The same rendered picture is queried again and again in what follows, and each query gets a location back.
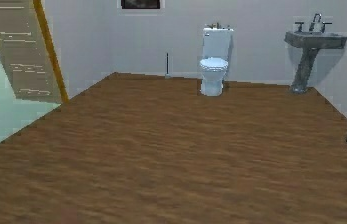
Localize dark toilet brush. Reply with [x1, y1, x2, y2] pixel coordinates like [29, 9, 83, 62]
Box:
[164, 52, 172, 80]

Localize white toilet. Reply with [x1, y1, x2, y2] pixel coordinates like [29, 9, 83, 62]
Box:
[199, 27, 234, 97]

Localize small items on toilet tank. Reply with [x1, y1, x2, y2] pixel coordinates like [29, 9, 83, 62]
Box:
[206, 22, 231, 30]

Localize tan room door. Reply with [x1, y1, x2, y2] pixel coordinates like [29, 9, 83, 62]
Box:
[0, 0, 70, 104]

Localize grey sink faucet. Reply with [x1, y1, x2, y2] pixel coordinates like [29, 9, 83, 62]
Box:
[294, 13, 333, 34]

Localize dark framed wall picture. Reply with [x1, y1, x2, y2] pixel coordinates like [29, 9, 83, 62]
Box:
[117, 0, 165, 15]

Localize grey pedestal sink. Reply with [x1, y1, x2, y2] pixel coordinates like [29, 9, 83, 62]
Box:
[284, 30, 347, 94]

